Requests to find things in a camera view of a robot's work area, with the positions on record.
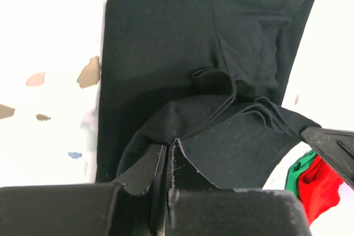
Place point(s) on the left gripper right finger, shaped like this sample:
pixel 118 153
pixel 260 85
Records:
pixel 190 195

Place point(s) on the black t shirt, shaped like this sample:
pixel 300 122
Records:
pixel 212 73

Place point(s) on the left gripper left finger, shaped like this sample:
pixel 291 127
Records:
pixel 141 202

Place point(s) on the folded green t shirt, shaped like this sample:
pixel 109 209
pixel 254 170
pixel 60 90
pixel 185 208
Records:
pixel 297 168

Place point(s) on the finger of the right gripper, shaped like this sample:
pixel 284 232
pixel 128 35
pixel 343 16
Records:
pixel 335 147

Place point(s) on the folded red t shirt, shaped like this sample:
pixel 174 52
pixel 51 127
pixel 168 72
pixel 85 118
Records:
pixel 318 189

